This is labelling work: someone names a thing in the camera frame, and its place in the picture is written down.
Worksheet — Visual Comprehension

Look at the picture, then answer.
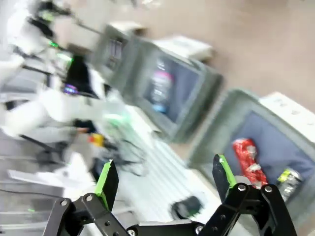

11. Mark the grey basket with can sign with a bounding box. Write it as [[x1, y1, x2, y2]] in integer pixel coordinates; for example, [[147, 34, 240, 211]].
[[188, 88, 315, 212]]

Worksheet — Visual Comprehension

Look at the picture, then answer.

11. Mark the grey basket with bottle sign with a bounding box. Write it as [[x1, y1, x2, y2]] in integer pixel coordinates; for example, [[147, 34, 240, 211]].
[[94, 24, 132, 82]]

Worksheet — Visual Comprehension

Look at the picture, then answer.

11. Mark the crushed red can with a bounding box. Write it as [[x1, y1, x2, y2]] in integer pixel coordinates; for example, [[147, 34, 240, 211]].
[[232, 138, 268, 189]]

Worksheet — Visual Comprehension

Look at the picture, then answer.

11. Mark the paper sign reading bottle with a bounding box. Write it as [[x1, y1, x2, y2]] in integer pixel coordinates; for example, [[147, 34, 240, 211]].
[[110, 21, 147, 33]]

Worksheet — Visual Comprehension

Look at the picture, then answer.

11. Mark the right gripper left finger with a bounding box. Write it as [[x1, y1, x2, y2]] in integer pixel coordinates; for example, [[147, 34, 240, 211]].
[[42, 159, 129, 236]]

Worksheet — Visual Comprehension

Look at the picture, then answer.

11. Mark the green silver snack packet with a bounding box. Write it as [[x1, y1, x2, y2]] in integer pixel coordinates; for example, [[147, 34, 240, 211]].
[[277, 168, 304, 203]]

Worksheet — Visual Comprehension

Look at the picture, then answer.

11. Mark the black round object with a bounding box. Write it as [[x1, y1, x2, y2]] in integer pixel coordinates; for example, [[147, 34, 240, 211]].
[[170, 195, 205, 220]]

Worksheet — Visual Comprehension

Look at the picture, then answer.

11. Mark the paper sign reading plastic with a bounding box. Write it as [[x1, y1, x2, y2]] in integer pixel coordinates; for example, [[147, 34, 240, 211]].
[[156, 35, 214, 60]]

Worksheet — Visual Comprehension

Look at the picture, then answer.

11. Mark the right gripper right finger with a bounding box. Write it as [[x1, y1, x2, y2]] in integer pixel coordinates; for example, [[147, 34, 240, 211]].
[[203, 153, 299, 236]]

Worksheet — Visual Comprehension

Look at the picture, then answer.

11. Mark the clear plastic water bottle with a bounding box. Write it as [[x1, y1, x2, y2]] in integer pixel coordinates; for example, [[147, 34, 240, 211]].
[[149, 58, 176, 114]]

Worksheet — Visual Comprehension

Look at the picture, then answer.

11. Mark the grey basket with plastic sign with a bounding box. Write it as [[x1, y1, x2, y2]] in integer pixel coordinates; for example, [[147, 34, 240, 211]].
[[122, 36, 224, 144]]

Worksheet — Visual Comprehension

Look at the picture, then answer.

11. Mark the paper sign reading can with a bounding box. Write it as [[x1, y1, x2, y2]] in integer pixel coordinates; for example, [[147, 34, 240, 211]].
[[259, 91, 315, 124]]

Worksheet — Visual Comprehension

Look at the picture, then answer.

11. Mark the red yellow emergency stop button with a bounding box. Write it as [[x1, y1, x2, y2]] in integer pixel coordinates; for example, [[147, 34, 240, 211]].
[[87, 133, 106, 147]]

